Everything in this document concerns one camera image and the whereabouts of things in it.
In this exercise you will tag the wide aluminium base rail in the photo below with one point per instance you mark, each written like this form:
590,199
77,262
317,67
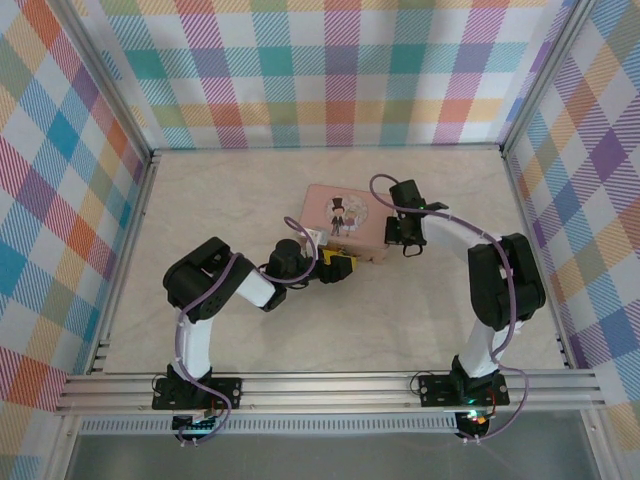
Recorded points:
325,392

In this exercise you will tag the aluminium upright frame post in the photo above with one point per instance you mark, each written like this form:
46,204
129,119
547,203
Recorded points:
111,85
545,75

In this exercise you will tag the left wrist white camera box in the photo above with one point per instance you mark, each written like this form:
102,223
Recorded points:
318,237

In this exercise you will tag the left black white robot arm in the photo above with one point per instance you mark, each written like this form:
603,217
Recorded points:
195,345

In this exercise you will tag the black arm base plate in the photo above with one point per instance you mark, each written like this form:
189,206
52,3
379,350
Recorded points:
227,392
435,390

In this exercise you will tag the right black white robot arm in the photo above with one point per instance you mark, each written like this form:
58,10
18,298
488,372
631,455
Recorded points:
520,285

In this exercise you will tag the aluminium side frame rail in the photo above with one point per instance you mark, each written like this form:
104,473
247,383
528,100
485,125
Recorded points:
522,215
134,235

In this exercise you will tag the small circuit board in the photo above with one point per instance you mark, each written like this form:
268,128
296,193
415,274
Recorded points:
474,417
192,425

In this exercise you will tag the pink tin box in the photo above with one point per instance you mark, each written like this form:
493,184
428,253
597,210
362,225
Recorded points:
365,230

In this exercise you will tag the aluminium lower frame bar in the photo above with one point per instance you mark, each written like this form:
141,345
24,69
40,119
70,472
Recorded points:
62,450
597,450

